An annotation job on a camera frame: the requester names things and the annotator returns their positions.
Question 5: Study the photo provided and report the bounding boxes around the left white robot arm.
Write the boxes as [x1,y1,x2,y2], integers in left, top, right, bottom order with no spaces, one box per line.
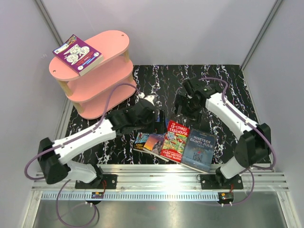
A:
[38,99,167,189]

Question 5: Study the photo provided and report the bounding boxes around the black marble table mat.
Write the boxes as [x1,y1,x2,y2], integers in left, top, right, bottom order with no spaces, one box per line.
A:
[73,65,257,164]

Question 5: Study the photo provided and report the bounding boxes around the aluminium rail frame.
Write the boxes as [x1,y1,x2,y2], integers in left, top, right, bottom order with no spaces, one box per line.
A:
[32,164,300,228]

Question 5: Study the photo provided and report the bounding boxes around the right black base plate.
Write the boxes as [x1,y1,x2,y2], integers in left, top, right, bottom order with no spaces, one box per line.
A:
[199,174,244,190]

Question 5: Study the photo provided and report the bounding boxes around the purple paperback book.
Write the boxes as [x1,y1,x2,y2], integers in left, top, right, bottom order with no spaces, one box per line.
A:
[53,34,104,76]

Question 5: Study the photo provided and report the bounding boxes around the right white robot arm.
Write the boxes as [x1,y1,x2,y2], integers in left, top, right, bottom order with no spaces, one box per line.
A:
[174,78,275,189]

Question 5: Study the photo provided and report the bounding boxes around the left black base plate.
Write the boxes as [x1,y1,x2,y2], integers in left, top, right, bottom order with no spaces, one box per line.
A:
[75,174,118,190]

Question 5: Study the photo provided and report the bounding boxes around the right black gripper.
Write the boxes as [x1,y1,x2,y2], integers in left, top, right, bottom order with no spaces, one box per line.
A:
[171,95,202,126]

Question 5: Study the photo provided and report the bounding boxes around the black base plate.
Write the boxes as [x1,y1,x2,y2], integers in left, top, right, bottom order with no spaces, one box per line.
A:
[75,174,118,190]
[199,174,244,190]

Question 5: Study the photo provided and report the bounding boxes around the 169-Storey Treehouse black book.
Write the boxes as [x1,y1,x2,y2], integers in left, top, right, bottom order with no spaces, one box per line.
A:
[133,133,150,152]

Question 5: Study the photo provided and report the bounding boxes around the Jane Eyre blue book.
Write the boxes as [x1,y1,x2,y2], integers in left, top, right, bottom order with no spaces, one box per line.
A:
[142,111,167,159]

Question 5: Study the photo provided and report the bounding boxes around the Nineteen Eighty-Four blue book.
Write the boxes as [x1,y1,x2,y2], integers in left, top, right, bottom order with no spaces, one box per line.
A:
[181,129,216,173]

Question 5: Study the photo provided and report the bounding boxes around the pink three-tier shelf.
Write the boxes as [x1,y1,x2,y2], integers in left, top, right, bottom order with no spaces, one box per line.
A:
[49,30,136,120]

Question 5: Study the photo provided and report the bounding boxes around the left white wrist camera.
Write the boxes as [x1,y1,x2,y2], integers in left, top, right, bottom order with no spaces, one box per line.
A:
[138,93,157,105]

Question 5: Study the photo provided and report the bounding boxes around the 13-Storey Treehouse red book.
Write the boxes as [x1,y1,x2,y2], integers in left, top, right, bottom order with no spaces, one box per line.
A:
[160,120,190,163]

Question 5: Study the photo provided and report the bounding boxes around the slotted white cable duct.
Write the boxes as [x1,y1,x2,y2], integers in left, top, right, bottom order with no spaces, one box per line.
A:
[41,191,219,201]

